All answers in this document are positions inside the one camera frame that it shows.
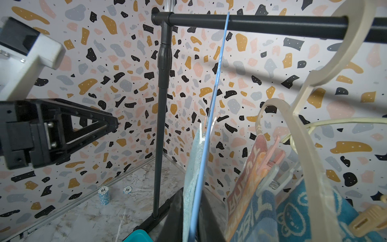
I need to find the light blue towel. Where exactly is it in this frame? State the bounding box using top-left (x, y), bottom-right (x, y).
top-left (182, 124), bottom-right (209, 242)

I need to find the orange patterned towel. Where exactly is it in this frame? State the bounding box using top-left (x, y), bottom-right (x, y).
top-left (225, 134), bottom-right (270, 242)

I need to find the grey clothespin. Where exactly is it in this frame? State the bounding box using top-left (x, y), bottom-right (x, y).
top-left (256, 162), bottom-right (301, 197)

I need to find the single blue poker chip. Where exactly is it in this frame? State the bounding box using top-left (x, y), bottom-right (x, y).
top-left (123, 186), bottom-right (133, 195)

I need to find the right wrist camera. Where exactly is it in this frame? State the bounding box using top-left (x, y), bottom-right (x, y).
top-left (1, 17), bottom-right (66, 101)

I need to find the teal plastic basket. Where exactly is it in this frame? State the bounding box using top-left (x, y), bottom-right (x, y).
top-left (123, 229), bottom-right (153, 242)

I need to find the teal jellyfish pattern towel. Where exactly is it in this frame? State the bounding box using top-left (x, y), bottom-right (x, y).
top-left (276, 179), bottom-right (384, 242)

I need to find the light blue wire hanger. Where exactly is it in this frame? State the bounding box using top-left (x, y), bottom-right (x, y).
top-left (187, 11), bottom-right (230, 242)

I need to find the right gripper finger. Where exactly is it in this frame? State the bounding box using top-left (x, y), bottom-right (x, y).
top-left (1, 98), bottom-right (119, 169)

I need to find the white clothespin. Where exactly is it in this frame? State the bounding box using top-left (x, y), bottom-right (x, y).
top-left (210, 116), bottom-right (218, 130)

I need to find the black clothes rack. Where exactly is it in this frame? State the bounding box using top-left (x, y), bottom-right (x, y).
top-left (133, 7), bottom-right (387, 234)

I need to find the orange clothespin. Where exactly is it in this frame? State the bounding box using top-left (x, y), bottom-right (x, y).
top-left (349, 205), bottom-right (387, 237)

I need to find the blue poker chip stack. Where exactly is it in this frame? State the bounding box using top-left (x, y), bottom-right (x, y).
top-left (98, 186), bottom-right (110, 206)

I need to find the peach clothespin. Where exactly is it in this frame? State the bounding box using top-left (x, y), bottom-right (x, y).
top-left (202, 117), bottom-right (208, 136)

